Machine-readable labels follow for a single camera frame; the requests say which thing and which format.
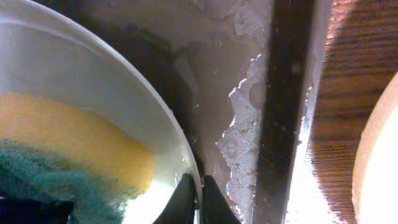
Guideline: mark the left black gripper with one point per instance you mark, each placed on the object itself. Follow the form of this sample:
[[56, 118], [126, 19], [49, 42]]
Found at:
[[35, 212]]

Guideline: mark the green and yellow sponge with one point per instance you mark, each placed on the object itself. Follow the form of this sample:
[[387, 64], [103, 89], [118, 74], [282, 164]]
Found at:
[[53, 151]]

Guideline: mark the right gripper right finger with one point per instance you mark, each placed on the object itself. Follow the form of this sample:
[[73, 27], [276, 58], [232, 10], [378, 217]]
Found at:
[[215, 209]]

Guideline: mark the pale grey plate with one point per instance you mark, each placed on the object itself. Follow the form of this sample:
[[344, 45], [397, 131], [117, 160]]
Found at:
[[45, 54]]

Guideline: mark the cream white plate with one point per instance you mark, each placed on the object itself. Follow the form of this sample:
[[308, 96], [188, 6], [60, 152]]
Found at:
[[374, 187]]

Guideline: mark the large dark serving tray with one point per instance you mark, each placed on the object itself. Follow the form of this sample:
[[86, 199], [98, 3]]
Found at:
[[241, 78]]

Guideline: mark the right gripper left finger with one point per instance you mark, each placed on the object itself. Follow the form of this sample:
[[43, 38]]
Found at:
[[181, 207]]

